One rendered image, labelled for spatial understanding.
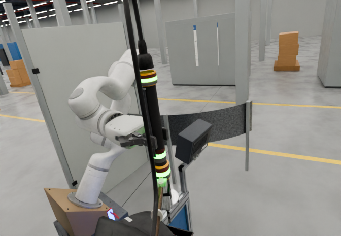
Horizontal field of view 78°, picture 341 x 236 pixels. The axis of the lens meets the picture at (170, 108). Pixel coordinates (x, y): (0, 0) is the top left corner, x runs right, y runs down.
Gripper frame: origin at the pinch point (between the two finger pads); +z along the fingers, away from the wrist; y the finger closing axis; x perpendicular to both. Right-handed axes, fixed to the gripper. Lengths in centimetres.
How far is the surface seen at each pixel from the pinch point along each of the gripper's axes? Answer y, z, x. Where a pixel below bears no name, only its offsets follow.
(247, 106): -198, -44, -72
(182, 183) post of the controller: -52, -35, -69
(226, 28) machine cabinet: -554, -225, 3
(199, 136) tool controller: -65, -29, -40
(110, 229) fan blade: 13.9, -7.4, -21.7
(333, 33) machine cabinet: -599, 15, -31
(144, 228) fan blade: -1.8, -15.4, -43.4
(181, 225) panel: -45, -35, -100
